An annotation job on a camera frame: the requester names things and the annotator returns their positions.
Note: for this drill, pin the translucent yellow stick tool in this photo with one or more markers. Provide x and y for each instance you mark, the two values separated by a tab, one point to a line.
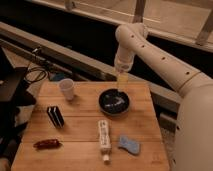
122	79

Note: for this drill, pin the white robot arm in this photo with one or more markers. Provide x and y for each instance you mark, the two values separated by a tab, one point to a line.
193	146

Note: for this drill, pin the black round bowl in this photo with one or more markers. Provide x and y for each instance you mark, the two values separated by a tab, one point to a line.
112	102

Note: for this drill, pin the white paper cup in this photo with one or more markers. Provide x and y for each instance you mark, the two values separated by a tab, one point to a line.
67	88

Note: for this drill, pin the white toothpaste tube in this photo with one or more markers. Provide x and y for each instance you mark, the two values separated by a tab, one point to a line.
104	140

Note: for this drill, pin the blue sponge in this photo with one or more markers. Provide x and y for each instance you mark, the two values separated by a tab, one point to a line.
131	146

